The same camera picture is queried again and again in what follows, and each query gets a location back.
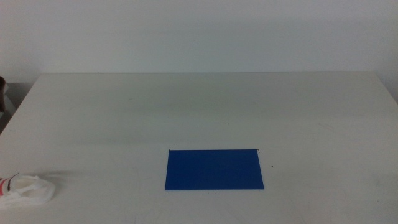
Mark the blue rectangular mat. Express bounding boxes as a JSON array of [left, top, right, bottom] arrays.
[[164, 149, 265, 191]]

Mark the white shoe with striped straps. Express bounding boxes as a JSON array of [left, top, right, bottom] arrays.
[[0, 172, 57, 210]]

